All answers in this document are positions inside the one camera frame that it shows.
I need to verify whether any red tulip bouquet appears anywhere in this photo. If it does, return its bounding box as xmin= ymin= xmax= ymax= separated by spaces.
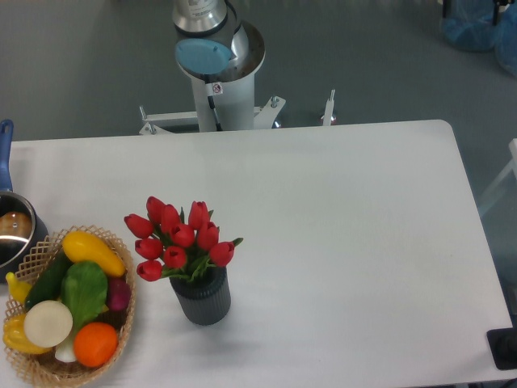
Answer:
xmin=124 ymin=196 xmax=243 ymax=284

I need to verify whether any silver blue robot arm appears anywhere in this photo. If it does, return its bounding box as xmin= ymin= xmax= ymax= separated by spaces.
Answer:
xmin=172 ymin=0 xmax=266 ymax=82

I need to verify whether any dark grey ribbed vase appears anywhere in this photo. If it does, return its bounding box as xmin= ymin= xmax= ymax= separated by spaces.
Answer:
xmin=170 ymin=267 xmax=231 ymax=326

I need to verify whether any yellow squash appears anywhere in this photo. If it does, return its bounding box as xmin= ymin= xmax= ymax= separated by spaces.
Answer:
xmin=61 ymin=230 xmax=126 ymax=277

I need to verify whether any green lettuce leaf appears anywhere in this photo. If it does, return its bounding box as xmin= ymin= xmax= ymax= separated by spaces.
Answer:
xmin=61 ymin=261 xmax=108 ymax=335

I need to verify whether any orange fruit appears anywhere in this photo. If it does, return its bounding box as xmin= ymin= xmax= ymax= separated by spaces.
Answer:
xmin=74 ymin=323 xmax=118 ymax=368

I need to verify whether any green cucumber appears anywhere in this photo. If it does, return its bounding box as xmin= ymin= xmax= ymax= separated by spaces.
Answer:
xmin=24 ymin=251 xmax=73 ymax=310

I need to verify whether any white round onion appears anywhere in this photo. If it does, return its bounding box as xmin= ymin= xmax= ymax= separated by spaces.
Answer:
xmin=23 ymin=300 xmax=73 ymax=348

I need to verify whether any woven wicker basket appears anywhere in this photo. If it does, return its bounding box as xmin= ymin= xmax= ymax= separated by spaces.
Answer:
xmin=1 ymin=226 xmax=136 ymax=387

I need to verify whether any blue plastic bag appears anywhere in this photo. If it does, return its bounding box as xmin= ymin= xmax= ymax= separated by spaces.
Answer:
xmin=440 ymin=1 xmax=516 ymax=76

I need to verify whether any yellow bell pepper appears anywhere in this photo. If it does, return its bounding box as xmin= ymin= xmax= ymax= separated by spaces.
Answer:
xmin=3 ymin=314 xmax=52 ymax=355

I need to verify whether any black device at table edge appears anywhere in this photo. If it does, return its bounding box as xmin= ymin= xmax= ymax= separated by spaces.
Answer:
xmin=486 ymin=327 xmax=516 ymax=370

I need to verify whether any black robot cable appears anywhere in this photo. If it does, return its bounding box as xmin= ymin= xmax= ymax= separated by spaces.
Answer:
xmin=203 ymin=74 xmax=223 ymax=132

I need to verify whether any blue handled saucepan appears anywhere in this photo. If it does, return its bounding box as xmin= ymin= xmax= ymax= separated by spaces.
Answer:
xmin=1 ymin=119 xmax=48 ymax=285

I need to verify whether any white frame at right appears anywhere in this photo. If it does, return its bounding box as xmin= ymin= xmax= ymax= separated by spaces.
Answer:
xmin=477 ymin=138 xmax=516 ymax=217

